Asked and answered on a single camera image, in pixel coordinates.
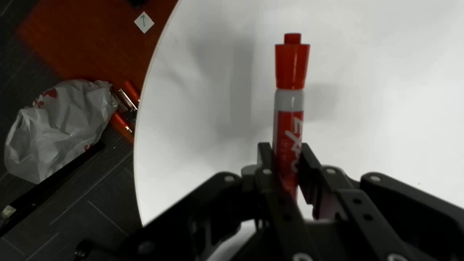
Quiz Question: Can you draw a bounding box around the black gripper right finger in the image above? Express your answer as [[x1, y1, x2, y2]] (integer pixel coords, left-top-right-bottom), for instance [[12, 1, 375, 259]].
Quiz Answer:
[[296, 143, 464, 261]]

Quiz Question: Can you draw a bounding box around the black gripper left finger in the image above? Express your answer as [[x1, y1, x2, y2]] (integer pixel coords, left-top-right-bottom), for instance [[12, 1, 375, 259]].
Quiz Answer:
[[121, 142, 311, 261]]

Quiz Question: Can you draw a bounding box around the red and white marker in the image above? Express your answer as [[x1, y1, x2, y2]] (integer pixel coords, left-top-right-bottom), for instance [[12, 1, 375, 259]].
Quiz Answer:
[[273, 31, 312, 200]]

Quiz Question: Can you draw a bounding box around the orange and black bar clamp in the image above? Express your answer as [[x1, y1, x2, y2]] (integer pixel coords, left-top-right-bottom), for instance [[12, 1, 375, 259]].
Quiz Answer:
[[0, 78, 143, 237]]

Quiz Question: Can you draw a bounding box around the small white floor tag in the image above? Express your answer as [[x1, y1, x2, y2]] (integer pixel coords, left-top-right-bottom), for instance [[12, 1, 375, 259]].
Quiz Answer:
[[134, 10, 157, 34]]

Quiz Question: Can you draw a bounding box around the white plastic bag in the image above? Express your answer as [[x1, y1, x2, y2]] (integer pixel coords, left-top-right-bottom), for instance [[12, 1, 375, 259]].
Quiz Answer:
[[4, 78, 121, 185]]

